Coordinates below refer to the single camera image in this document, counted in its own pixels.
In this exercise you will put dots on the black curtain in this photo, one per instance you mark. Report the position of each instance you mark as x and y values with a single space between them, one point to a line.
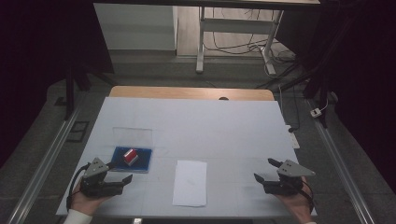
361 77
37 62

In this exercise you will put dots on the black stand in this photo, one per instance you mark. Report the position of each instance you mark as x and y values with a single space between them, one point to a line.
70 90

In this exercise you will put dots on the person's right hand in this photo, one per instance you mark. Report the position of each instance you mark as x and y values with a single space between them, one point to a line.
295 205

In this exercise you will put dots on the white-legged desk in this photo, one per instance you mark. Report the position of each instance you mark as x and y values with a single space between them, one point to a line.
236 26

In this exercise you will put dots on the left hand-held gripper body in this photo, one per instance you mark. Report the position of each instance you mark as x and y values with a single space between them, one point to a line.
96 183

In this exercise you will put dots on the blue ink pad case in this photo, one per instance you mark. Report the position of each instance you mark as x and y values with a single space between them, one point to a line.
141 161

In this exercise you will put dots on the black floor socket frame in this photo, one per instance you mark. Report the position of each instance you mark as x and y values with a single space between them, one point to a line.
72 137

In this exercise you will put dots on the black tripod legs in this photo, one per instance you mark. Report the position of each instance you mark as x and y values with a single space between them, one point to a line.
311 77

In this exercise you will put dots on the large white table cover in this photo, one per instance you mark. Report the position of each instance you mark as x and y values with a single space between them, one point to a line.
202 130

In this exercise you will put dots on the white power adapter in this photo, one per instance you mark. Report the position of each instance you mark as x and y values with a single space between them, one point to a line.
316 112

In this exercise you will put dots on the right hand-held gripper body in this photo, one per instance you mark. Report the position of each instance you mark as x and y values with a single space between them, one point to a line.
291 169

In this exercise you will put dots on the aluminium floor rail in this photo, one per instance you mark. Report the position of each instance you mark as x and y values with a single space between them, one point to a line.
43 168
339 161

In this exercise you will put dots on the red stamp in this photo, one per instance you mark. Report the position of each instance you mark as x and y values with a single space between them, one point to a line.
130 156

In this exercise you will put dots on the person's left hand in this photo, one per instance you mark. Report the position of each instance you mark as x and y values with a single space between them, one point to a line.
85 202

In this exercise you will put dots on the white paper sheet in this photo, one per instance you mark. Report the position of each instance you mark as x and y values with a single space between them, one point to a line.
190 183

